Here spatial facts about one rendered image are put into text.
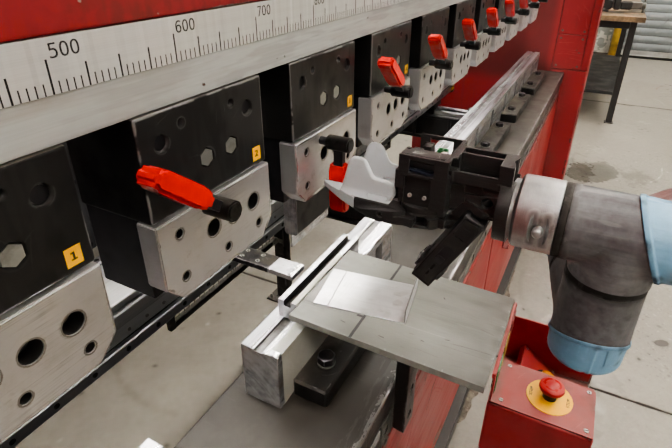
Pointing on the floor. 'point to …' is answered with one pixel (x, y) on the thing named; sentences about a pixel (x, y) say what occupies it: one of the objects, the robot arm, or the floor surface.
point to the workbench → (625, 10)
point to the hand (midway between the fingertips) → (339, 185)
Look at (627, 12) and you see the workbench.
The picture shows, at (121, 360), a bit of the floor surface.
